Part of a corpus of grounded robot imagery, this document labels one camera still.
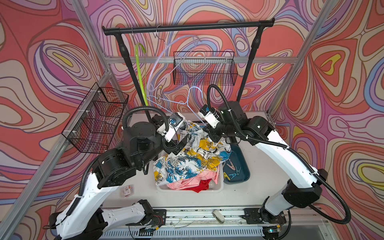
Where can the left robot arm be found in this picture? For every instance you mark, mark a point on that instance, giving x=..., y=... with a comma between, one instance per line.
x=147, y=131

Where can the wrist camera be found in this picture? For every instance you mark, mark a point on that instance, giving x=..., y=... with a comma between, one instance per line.
x=176, y=120
x=213, y=119

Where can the black clothes rack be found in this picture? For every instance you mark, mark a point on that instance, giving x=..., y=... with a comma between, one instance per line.
x=118, y=32

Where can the black wire basket left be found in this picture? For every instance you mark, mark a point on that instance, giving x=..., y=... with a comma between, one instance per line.
x=96, y=120

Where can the pink tie-dye shorts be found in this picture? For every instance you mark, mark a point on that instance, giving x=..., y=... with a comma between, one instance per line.
x=194, y=181

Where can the white printed graphic shorts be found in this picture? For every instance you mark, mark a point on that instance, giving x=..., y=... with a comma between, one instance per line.
x=200, y=153

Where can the teal grey clothespin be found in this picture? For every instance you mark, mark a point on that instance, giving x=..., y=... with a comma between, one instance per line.
x=238, y=170

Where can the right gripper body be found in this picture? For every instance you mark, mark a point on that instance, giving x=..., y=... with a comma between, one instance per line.
x=217, y=134

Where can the black wire basket rear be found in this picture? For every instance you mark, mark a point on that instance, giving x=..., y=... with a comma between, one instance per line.
x=203, y=68

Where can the red shorts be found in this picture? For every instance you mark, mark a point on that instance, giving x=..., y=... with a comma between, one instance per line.
x=202, y=186

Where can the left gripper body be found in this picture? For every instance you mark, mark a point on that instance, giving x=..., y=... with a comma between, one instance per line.
x=171, y=146

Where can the teal plastic tray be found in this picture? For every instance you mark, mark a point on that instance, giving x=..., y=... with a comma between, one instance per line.
x=238, y=160

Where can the yellow clothespin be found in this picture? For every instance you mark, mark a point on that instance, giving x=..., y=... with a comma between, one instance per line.
x=226, y=177

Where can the paperclip box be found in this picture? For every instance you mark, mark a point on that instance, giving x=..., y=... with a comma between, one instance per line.
x=128, y=190

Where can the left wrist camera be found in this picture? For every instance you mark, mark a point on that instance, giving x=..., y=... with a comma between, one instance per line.
x=176, y=120

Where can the lavender wire hanger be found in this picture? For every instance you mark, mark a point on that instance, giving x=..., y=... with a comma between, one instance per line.
x=150, y=86

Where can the white pedal on rail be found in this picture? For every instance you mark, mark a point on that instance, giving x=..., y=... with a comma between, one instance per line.
x=218, y=216

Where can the beige clothespin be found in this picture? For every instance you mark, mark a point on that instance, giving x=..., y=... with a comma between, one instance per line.
x=231, y=165

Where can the green hanger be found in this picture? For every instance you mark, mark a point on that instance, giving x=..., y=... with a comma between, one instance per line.
x=141, y=74

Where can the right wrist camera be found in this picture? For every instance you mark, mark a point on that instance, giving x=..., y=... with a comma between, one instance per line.
x=213, y=119

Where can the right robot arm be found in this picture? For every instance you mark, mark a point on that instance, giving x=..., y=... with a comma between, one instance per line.
x=304, y=187

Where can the white perforated plastic basket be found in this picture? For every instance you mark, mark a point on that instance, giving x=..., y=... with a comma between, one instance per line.
x=162, y=187

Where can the light blue hanger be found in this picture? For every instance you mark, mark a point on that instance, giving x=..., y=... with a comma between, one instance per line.
x=189, y=102

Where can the black wire basket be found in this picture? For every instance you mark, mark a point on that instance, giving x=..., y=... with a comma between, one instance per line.
x=203, y=68
x=96, y=120

